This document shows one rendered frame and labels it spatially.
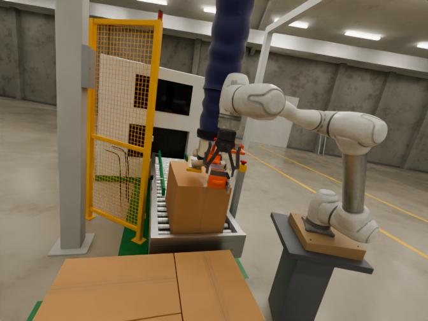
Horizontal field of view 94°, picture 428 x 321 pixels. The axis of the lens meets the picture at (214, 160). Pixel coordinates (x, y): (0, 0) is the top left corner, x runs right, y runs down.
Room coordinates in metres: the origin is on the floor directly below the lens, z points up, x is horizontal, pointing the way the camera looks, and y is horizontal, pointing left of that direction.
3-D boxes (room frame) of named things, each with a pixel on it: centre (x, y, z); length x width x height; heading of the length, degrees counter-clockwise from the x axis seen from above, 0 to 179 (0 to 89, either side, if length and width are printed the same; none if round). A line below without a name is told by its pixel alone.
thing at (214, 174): (0.81, -0.02, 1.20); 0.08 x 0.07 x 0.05; 7
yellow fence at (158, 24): (1.97, 1.00, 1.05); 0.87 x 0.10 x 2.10; 71
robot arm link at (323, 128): (1.07, -0.54, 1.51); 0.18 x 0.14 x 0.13; 119
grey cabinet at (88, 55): (1.66, 1.10, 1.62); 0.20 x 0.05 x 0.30; 19
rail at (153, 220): (2.26, 0.68, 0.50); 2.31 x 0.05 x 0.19; 19
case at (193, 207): (1.60, 0.12, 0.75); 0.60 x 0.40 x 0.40; 20
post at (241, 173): (1.96, -0.30, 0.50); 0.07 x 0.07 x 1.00; 19
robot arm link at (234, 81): (0.80, -0.04, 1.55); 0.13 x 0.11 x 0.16; 29
